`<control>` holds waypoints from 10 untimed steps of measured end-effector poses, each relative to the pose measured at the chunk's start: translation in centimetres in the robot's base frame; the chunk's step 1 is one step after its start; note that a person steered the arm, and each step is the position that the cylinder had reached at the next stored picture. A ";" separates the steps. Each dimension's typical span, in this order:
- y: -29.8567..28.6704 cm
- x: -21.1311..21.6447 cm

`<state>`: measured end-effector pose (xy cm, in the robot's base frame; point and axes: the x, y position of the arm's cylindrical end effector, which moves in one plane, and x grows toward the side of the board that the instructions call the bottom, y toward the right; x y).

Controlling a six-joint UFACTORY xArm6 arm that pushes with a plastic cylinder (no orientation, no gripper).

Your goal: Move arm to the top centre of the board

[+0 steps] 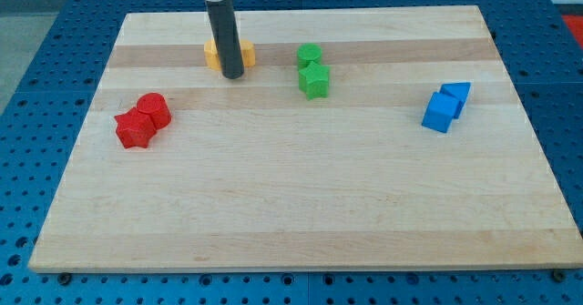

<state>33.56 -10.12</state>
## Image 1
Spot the blue cube block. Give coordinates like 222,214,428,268
421,92,459,133

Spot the blue triangle block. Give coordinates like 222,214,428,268
440,82,471,119

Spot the red cylinder block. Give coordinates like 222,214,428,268
137,93,172,130

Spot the yellow block left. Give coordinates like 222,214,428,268
203,39,221,71

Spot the green star block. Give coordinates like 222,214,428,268
299,62,330,100

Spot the yellow block right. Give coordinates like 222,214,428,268
240,39,256,67

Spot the yellow block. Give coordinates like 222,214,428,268
203,39,221,71
240,39,256,67

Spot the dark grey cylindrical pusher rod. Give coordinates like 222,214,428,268
206,0,244,79

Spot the light wooden board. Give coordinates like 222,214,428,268
29,5,582,273

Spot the green cylinder block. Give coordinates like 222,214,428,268
296,43,322,69

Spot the red star block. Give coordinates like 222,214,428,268
114,107,157,148

